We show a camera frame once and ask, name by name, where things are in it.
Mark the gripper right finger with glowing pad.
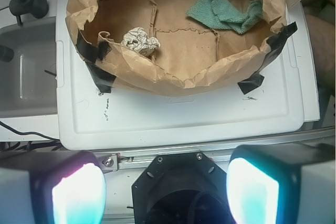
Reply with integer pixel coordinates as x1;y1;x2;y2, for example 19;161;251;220
226;143;335;223

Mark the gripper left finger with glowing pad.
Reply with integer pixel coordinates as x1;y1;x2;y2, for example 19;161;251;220
1;151;106;223

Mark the teal blue microfiber cloth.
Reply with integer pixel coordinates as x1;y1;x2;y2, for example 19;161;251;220
186;0;263;35

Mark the white plastic bin lid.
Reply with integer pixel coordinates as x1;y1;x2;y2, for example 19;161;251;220
56;0;305;150

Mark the grey toy sink basin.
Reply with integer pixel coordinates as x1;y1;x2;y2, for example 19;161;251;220
1;17;57;118

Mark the black tape strip lower right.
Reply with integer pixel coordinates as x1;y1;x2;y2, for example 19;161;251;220
238;72;265;94

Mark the black tape strip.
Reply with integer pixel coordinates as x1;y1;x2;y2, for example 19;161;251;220
85;62;116;93
238;72;265;94
258;22;298;72
76;31;112;63

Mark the black tape strip lower left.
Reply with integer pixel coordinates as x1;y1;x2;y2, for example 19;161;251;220
85;62;116;93

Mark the crumpled white paper ball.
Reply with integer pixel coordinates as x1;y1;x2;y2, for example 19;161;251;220
121;27;160;57

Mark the black toy faucet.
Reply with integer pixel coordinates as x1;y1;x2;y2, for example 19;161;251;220
9;0;49;26

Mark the black cable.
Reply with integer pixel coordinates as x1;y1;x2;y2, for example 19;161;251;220
0;120;60;141

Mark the black octagonal mount plate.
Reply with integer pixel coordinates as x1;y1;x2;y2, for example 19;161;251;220
132;152;235;223

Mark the aluminium frame rail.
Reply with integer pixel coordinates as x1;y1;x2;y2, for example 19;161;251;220
94;126;335;173

